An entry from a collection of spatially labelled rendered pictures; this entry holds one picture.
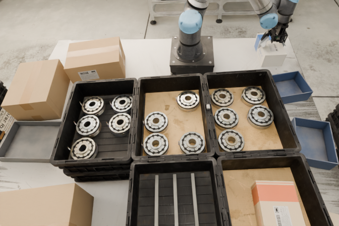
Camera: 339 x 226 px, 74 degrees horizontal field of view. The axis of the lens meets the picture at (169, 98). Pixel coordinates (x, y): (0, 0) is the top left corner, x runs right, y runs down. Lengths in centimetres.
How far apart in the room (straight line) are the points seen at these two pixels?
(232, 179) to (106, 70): 85
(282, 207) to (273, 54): 85
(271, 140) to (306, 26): 232
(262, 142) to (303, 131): 30
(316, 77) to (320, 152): 144
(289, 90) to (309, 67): 129
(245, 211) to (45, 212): 67
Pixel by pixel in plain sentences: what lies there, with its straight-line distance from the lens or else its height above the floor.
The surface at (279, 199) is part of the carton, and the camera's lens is 85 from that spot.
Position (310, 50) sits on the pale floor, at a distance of 286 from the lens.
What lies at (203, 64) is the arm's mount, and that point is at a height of 80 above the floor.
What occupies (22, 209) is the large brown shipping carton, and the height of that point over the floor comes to 90.
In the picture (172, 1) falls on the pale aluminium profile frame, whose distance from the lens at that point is 283.
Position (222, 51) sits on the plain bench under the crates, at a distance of 150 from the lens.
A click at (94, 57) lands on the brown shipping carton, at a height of 86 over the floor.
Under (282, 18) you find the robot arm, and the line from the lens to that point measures 132.
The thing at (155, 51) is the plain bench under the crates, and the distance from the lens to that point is 151.
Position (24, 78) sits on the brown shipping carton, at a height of 86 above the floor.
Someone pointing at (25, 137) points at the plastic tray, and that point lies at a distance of 137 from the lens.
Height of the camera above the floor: 168
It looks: 53 degrees down
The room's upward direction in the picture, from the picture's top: 6 degrees counter-clockwise
